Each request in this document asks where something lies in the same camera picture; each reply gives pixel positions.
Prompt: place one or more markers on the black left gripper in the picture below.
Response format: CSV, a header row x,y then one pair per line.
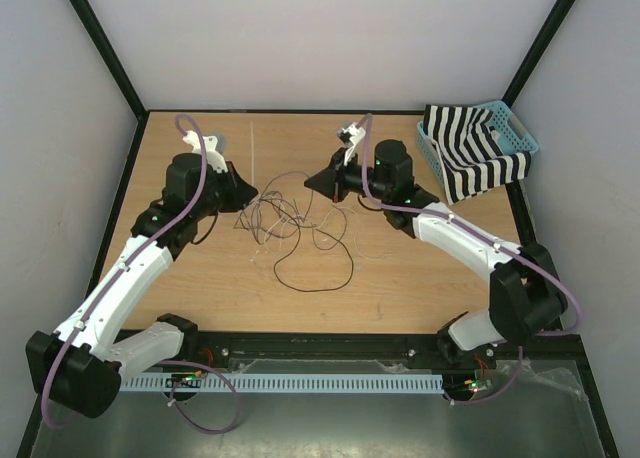
x,y
241,192

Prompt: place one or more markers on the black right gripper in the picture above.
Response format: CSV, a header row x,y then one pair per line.
x,y
331,181

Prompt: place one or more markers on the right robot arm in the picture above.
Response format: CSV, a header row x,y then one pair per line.
x,y
523,294

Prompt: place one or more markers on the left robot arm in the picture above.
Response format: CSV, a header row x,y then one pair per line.
x,y
82,364

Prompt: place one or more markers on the black white striped cloth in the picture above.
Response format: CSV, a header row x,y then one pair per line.
x,y
472,162

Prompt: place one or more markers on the light blue perforated basket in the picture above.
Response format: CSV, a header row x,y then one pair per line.
x,y
513,136

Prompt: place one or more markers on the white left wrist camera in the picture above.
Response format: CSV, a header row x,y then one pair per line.
x,y
213,149

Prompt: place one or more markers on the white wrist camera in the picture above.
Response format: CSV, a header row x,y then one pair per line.
x,y
213,149
351,136

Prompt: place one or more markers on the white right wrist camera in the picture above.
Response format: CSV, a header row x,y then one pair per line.
x,y
351,136

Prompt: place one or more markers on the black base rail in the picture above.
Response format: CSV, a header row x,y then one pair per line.
x,y
414,350

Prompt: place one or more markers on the light blue slotted cable duct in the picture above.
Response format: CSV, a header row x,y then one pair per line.
x,y
288,383

